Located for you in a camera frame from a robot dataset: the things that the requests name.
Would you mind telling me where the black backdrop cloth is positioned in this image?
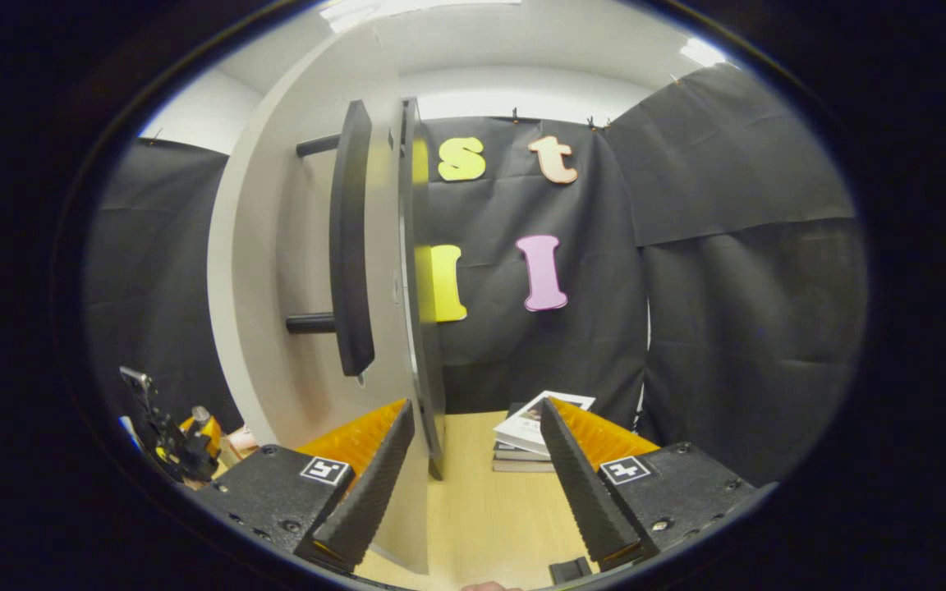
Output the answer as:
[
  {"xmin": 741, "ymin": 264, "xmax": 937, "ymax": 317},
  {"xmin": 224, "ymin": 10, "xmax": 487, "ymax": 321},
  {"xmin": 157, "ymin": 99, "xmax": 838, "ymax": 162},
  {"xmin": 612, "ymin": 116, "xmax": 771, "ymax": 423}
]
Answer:
[{"xmin": 83, "ymin": 64, "xmax": 868, "ymax": 485}]

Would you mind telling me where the black door handle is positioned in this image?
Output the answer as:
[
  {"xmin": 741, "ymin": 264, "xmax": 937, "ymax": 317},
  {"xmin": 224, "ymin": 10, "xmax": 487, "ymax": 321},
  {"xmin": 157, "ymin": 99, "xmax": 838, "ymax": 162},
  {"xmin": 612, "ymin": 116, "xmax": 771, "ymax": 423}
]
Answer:
[{"xmin": 286, "ymin": 100, "xmax": 375, "ymax": 377}]

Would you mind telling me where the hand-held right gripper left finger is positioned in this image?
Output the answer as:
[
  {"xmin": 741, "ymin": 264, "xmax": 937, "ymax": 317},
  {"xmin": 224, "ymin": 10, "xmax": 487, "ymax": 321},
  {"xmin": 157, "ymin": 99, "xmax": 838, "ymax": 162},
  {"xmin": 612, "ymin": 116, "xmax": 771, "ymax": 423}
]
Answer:
[{"xmin": 194, "ymin": 399, "xmax": 416, "ymax": 573}]

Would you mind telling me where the white book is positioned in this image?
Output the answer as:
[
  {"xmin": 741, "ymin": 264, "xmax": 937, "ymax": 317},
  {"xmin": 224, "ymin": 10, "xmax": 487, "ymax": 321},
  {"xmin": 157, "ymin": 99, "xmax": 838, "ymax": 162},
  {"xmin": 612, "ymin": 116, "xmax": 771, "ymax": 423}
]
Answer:
[{"xmin": 494, "ymin": 391, "xmax": 597, "ymax": 456}]

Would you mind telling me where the dark thin book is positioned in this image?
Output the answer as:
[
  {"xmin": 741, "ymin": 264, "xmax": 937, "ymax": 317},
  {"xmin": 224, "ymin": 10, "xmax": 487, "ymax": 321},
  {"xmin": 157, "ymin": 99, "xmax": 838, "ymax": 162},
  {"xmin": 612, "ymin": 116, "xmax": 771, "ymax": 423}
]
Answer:
[{"xmin": 495, "ymin": 442, "xmax": 558, "ymax": 462}]

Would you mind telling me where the large ceiling light panel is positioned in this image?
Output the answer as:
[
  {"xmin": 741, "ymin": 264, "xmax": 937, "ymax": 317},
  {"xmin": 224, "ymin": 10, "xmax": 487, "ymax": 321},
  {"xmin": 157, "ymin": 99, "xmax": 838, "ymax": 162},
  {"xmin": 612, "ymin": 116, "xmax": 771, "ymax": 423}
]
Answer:
[{"xmin": 317, "ymin": 0, "xmax": 523, "ymax": 34}]

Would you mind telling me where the grey book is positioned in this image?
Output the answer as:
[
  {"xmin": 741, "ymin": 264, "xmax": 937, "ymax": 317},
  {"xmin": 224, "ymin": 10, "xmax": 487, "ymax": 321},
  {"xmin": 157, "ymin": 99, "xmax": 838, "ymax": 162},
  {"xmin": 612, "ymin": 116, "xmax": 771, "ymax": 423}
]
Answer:
[{"xmin": 492, "ymin": 457, "xmax": 558, "ymax": 474}]

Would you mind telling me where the grey cabinet door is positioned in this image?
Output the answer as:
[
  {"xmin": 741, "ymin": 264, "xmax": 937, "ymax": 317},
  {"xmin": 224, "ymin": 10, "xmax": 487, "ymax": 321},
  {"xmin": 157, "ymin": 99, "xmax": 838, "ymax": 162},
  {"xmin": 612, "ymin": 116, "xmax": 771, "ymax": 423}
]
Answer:
[{"xmin": 208, "ymin": 25, "xmax": 447, "ymax": 575}]

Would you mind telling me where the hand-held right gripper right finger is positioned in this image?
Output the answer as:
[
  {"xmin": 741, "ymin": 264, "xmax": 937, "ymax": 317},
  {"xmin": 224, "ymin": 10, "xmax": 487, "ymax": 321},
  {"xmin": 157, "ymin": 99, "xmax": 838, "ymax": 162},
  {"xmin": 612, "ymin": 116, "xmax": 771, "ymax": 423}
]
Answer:
[{"xmin": 539, "ymin": 397, "xmax": 757, "ymax": 573}]

